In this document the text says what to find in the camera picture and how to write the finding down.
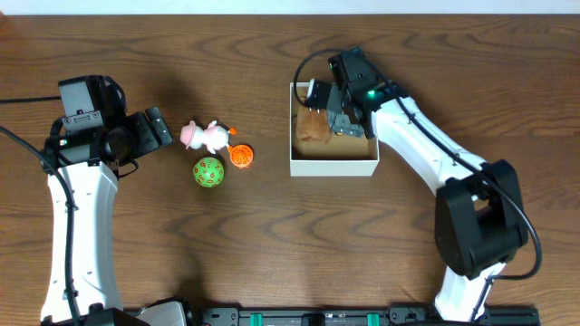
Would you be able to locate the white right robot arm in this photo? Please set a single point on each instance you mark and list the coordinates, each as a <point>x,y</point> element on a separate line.
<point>480,222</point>

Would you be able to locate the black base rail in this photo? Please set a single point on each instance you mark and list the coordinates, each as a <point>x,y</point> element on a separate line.
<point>179,313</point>

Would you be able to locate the white cardboard box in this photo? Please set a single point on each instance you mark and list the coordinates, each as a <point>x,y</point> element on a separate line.
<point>342,156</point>

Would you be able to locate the green numbered dice ball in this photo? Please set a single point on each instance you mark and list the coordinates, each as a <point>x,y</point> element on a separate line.
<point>209,172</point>

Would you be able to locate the brown plush toy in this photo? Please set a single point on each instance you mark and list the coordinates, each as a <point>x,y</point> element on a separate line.
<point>311,125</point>

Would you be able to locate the pink white duck toy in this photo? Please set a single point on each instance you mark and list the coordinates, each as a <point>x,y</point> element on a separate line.
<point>213,137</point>

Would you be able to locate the orange lattice ball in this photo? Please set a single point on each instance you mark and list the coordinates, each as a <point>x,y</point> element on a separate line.
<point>241,155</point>

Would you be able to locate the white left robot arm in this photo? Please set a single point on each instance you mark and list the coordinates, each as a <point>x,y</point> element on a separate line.
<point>83,287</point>

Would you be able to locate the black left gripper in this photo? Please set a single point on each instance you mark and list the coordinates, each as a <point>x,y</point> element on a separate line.
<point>148,131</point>

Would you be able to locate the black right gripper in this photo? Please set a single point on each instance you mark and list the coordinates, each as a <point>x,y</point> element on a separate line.
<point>341,111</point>

